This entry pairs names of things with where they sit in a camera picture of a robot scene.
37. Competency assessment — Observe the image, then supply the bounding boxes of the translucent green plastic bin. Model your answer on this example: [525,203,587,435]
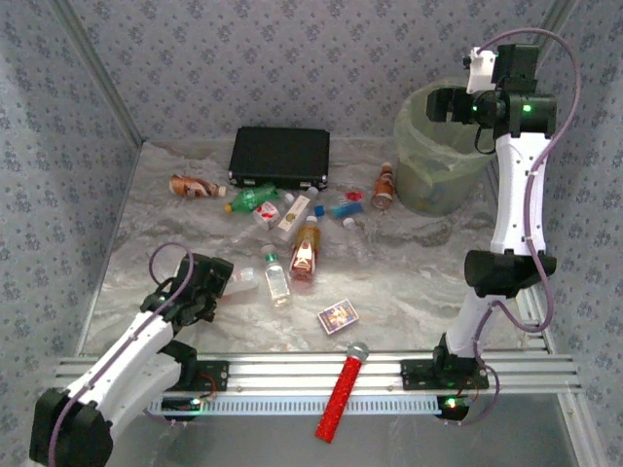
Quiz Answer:
[393,77,497,218]

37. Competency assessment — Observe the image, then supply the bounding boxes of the aluminium frame post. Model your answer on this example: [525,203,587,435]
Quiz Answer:
[534,0,579,48]
[51,0,147,147]

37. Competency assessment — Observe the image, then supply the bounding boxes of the clear bottle red white label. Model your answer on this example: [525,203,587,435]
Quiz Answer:
[232,192,297,244]

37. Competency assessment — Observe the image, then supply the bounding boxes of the small circuit board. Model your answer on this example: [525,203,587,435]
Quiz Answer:
[162,396,203,415]
[436,394,471,420]

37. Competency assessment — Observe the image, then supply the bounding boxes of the brown coffee bottle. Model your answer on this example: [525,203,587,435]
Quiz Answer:
[168,174,228,199]

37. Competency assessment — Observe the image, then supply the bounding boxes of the clear bottle white cap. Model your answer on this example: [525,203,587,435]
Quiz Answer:
[343,217,372,262]

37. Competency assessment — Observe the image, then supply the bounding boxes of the black hard case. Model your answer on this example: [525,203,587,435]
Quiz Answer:
[228,126,331,192]

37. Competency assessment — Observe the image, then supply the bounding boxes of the clear plastic bottle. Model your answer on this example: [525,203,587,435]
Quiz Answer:
[224,266,261,297]

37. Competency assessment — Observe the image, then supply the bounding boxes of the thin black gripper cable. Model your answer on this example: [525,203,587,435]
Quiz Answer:
[474,125,496,156]

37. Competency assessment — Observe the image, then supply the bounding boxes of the amber bottle red label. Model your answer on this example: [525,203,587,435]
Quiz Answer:
[288,215,323,284]

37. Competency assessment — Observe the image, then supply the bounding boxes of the purple card box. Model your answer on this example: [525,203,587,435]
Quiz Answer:
[316,298,361,336]

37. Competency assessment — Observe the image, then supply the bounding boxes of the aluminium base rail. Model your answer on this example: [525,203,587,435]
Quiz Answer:
[53,352,583,396]

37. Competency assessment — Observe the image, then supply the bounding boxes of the clear bottle blue red label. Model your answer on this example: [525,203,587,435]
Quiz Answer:
[313,191,365,219]

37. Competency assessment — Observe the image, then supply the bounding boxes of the red glitter microphone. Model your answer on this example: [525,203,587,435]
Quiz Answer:
[314,341,370,444]

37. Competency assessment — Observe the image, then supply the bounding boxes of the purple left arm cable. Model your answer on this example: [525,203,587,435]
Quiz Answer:
[48,241,196,467]

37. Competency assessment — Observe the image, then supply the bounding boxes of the slotted white cable duct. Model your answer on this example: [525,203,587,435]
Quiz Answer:
[145,393,447,417]

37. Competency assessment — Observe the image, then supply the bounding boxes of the clear bottle green neck ring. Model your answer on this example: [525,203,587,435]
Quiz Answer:
[260,243,293,308]

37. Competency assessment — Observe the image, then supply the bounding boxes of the green plastic bottle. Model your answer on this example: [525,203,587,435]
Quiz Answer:
[224,183,284,214]

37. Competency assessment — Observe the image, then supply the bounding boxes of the orange brown drink bottle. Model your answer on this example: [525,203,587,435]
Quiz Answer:
[372,162,396,210]

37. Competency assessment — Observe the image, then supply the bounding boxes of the white bottle gold label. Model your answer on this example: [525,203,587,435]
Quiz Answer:
[277,187,320,243]

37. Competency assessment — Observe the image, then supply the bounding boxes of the aluminium side rail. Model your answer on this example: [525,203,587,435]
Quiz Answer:
[513,281,556,354]

